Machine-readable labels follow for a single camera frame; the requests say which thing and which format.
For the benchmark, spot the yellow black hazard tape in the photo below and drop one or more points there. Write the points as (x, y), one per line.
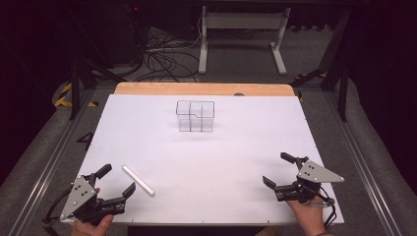
(62, 102)

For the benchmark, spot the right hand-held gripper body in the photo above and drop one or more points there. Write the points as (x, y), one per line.
(314, 173)

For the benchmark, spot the clear acrylic organizer box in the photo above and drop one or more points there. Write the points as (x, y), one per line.
(195, 116)

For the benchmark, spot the aluminium floor rail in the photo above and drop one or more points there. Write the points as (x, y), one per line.
(360, 170)
(49, 171)

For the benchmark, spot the white table mat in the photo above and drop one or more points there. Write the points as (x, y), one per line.
(213, 164)

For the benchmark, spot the white pen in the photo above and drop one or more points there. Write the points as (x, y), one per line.
(138, 180)

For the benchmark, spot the person's right hand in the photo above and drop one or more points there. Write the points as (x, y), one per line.
(309, 218)

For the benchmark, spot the white metal stand frame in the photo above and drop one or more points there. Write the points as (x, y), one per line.
(242, 21)

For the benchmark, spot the black metal stand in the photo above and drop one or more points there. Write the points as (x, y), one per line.
(343, 95)
(74, 95)

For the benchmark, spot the person's left hand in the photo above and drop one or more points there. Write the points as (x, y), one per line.
(93, 228)

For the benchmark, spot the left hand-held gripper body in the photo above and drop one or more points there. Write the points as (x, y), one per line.
(78, 196)

